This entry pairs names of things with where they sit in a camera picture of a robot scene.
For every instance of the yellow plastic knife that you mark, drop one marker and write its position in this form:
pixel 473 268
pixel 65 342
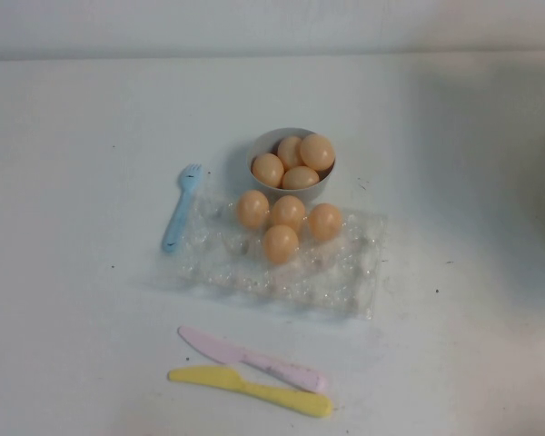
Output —
pixel 236 383

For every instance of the grey round bowl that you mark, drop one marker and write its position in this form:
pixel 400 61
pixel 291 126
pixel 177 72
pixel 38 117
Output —
pixel 260 188

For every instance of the pink plastic knife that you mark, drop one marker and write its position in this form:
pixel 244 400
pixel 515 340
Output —
pixel 236 352

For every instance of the tan plastic egg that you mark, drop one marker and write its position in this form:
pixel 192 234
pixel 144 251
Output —
pixel 252 208
pixel 280 244
pixel 267 170
pixel 325 221
pixel 289 212
pixel 317 151
pixel 288 152
pixel 300 178

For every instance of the light blue plastic fork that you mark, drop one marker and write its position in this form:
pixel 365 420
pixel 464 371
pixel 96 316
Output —
pixel 180 211

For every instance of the clear plastic egg tray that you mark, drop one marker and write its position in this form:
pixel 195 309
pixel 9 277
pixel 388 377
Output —
pixel 236 272

